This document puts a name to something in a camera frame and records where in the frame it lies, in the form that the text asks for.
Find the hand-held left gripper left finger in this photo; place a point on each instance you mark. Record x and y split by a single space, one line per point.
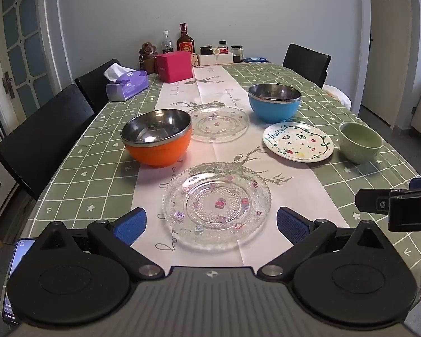
129 224

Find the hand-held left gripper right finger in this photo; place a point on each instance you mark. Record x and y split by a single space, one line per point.
292 224

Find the large glass plate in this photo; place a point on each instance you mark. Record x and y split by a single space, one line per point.
217 205

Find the orange steel bowl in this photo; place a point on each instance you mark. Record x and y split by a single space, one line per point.
158 147

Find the blue steel bowl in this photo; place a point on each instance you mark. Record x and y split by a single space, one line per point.
273 110

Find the green ceramic bowl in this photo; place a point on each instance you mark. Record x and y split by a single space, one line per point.
359 144

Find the white fruit-print plate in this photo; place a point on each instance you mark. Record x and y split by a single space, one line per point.
298 142

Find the white cloth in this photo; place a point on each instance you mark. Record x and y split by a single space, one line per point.
340 96

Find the smartphone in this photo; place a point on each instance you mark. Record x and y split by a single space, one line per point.
17 263

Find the black chair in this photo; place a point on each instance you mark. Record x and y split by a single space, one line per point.
45 137
307 65
96 84

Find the small glass plate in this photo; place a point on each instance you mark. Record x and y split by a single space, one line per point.
219 124

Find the beige door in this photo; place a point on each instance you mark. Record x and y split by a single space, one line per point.
389 59

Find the purple tissue box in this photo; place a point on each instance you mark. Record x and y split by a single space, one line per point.
129 84

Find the pink deer-print table runner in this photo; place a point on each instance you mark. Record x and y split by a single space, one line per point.
210 91

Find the pink box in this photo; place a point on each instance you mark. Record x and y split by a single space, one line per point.
175 66

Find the blue cloth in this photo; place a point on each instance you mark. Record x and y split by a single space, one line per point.
256 60

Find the white power adapter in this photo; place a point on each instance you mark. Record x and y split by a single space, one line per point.
194 59

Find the tall dark glass jar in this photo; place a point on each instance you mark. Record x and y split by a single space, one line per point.
237 54

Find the white box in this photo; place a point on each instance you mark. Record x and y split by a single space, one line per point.
214 60

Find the clear plastic bottle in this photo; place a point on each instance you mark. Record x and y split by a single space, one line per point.
167 44

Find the brown liquor bottle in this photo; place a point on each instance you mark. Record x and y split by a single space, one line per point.
185 44

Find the black-lidded jar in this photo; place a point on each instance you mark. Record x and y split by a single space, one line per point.
206 50

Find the small dark ink bottle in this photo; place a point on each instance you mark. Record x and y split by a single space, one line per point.
223 47

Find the white glass-pane door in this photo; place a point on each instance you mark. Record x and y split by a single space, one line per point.
24 42

